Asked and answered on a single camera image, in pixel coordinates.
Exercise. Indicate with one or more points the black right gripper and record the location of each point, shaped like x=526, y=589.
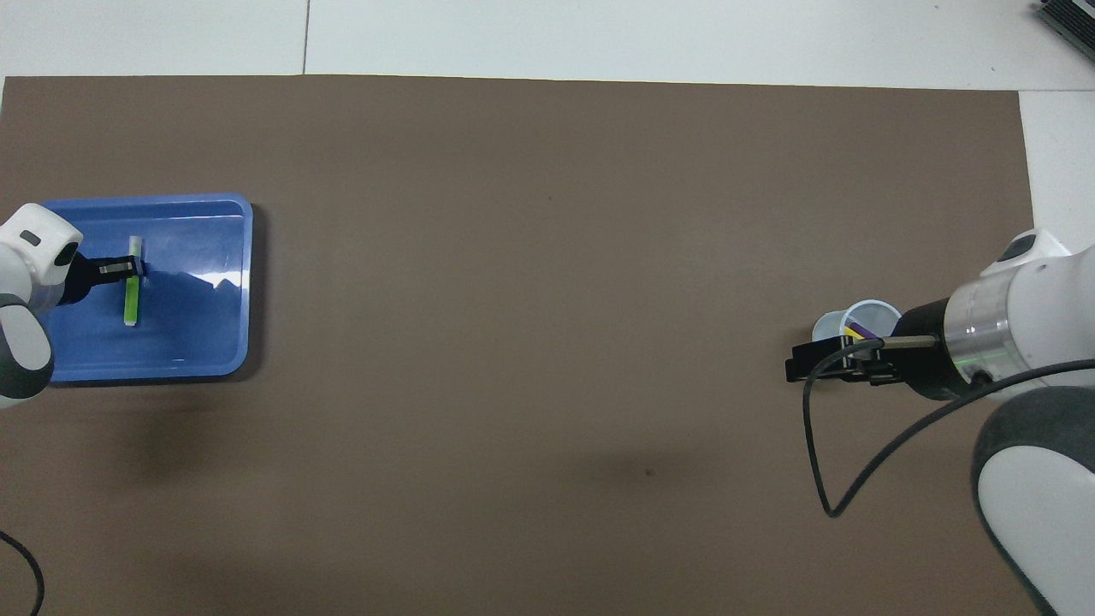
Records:
x=920, y=359

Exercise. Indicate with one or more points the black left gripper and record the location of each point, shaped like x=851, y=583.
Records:
x=79, y=278

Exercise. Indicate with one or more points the green pen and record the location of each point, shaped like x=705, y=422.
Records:
x=131, y=304

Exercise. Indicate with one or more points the purple pen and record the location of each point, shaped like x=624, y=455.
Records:
x=866, y=328

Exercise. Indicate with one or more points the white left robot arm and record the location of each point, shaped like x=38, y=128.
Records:
x=21, y=282

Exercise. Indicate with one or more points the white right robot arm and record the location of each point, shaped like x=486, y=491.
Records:
x=1044, y=342

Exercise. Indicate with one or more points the translucent plastic cup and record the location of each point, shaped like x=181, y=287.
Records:
x=825, y=329

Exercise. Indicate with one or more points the blue plastic tray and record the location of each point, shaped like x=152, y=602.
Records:
x=197, y=342

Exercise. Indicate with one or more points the brown table mat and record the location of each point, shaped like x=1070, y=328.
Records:
x=547, y=257

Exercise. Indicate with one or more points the grey ribbed device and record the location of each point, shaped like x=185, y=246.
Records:
x=1069, y=15

